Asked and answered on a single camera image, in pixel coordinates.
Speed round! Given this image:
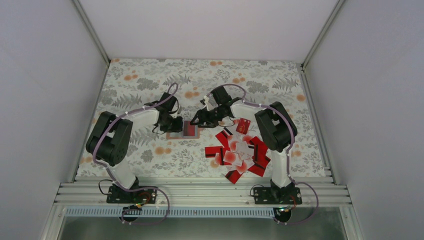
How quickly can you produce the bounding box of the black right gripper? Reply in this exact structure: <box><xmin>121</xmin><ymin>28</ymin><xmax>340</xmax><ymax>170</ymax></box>
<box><xmin>190</xmin><ymin>104</ymin><xmax>225</xmax><ymax>128</ymax></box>

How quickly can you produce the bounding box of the tan leather card holder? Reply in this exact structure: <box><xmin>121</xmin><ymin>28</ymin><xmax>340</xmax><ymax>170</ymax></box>
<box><xmin>166</xmin><ymin>120</ymin><xmax>200</xmax><ymax>140</ymax></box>

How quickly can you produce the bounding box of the red black striped card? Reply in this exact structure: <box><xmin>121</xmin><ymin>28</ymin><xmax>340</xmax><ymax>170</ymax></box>
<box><xmin>182</xmin><ymin>120</ymin><xmax>199</xmax><ymax>139</ymax></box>

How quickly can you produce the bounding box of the red card with gold print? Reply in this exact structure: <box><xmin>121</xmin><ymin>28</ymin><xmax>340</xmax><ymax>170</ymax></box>
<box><xmin>236</xmin><ymin>118</ymin><xmax>251</xmax><ymax>135</ymax></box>

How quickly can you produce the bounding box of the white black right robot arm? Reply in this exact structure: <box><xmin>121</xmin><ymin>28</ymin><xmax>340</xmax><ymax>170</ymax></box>
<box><xmin>190</xmin><ymin>97</ymin><xmax>298</xmax><ymax>204</ymax></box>

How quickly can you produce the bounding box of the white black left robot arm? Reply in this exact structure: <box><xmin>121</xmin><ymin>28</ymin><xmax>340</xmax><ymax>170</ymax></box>
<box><xmin>85</xmin><ymin>108</ymin><xmax>184</xmax><ymax>203</ymax></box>

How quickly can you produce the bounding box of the red card bottom of pile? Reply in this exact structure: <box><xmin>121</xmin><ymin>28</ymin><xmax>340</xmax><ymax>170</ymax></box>
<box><xmin>225</xmin><ymin>170</ymin><xmax>243</xmax><ymax>184</ymax></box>

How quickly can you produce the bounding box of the floral patterned table mat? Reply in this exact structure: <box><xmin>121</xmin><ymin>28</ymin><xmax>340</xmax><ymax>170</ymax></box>
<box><xmin>95</xmin><ymin>58</ymin><xmax>325</xmax><ymax>178</ymax></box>

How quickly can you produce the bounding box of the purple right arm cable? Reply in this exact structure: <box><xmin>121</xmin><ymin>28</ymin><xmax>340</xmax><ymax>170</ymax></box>
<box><xmin>203</xmin><ymin>83</ymin><xmax>320</xmax><ymax>226</ymax></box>

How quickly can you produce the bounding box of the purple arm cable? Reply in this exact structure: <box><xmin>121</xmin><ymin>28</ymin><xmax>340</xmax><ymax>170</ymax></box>
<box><xmin>92</xmin><ymin>82</ymin><xmax>180</xmax><ymax>226</ymax></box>
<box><xmin>203</xmin><ymin>83</ymin><xmax>320</xmax><ymax>226</ymax></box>

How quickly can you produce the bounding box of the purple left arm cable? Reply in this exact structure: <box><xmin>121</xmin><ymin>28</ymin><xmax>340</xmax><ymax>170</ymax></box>
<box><xmin>92</xmin><ymin>82</ymin><xmax>180</xmax><ymax>226</ymax></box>

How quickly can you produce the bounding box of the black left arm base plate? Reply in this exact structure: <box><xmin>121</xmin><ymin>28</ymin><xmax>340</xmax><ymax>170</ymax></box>
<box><xmin>106</xmin><ymin>184</ymin><xmax>157</xmax><ymax>204</ymax></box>

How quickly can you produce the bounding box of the perforated grey cable duct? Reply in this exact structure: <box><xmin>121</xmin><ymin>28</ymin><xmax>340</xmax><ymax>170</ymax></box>
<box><xmin>64</xmin><ymin>206</ymin><xmax>274</xmax><ymax>219</ymax></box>

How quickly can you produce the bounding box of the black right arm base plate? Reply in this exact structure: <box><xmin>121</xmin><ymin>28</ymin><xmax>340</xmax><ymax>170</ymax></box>
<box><xmin>252</xmin><ymin>186</ymin><xmax>303</xmax><ymax>205</ymax></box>

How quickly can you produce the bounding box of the aluminium rail frame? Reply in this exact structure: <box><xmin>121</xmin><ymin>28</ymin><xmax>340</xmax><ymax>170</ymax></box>
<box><xmin>54</xmin><ymin>176</ymin><xmax>352</xmax><ymax>207</ymax></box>

